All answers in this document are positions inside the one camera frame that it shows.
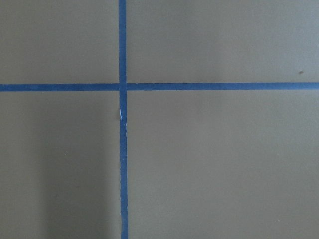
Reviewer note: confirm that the brown paper table cover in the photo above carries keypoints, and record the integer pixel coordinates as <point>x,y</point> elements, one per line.
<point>216,164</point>

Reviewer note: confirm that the blue tape strip horizontal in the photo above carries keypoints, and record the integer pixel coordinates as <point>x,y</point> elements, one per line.
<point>158,86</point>

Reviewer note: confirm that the blue tape strip vertical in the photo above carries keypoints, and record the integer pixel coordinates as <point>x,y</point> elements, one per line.
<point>123,119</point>

